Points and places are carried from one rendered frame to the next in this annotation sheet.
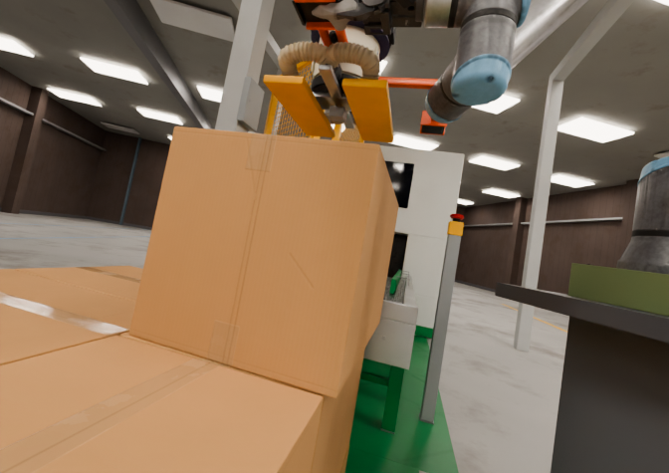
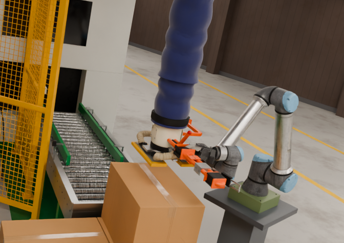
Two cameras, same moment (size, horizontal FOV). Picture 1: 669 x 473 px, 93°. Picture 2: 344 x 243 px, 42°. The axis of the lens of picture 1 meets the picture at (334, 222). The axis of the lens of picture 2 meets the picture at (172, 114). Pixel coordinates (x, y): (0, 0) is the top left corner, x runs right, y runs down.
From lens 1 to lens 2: 2.39 m
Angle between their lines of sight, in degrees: 45
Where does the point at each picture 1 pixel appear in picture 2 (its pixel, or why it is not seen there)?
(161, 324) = not seen: outside the picture
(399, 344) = not seen: hidden behind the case
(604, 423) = (233, 236)
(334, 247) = (192, 233)
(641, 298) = (247, 203)
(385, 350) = not seen: hidden behind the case
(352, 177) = (198, 215)
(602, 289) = (238, 198)
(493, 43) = (233, 174)
